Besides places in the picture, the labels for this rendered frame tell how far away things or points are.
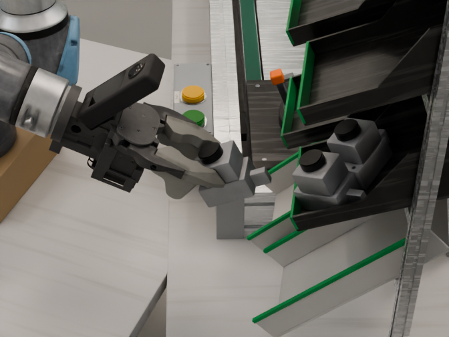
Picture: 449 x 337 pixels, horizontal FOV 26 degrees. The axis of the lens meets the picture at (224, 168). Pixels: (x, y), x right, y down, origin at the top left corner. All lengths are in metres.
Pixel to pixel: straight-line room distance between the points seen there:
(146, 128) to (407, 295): 0.37
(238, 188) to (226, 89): 0.60
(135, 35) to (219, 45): 1.79
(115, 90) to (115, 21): 2.60
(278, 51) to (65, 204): 0.53
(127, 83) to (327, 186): 0.25
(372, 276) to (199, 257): 0.45
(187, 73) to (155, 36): 1.84
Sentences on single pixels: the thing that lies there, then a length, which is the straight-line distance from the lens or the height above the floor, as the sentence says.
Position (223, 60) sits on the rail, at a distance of 1.83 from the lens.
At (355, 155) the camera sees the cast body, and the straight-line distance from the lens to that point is 1.14.
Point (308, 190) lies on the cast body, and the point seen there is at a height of 1.23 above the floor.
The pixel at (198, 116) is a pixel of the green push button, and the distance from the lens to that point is 1.66.
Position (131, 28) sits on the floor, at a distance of 3.67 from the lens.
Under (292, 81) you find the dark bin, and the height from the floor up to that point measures 1.21.
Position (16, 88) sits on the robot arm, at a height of 1.33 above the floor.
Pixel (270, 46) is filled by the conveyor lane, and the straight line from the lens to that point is 1.93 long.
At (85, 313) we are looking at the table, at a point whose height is 0.86.
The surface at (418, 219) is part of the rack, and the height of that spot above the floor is 1.26.
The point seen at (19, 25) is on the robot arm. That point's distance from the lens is 1.51.
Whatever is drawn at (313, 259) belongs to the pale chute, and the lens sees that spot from 1.34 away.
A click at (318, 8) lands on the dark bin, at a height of 1.36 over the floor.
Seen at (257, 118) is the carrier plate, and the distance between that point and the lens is 1.66.
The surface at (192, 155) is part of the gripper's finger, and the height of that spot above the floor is 1.21.
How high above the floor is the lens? 2.00
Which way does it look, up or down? 41 degrees down
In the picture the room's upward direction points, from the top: straight up
